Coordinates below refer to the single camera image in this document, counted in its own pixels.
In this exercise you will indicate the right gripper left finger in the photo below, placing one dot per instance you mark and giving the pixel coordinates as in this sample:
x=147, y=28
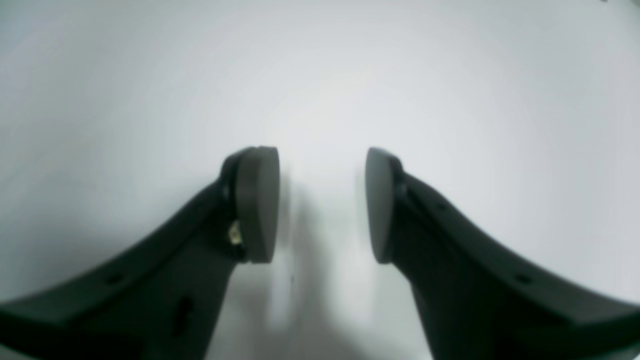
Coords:
x=160, y=299

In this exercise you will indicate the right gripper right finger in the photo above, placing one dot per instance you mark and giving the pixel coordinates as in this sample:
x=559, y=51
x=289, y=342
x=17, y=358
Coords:
x=477, y=299

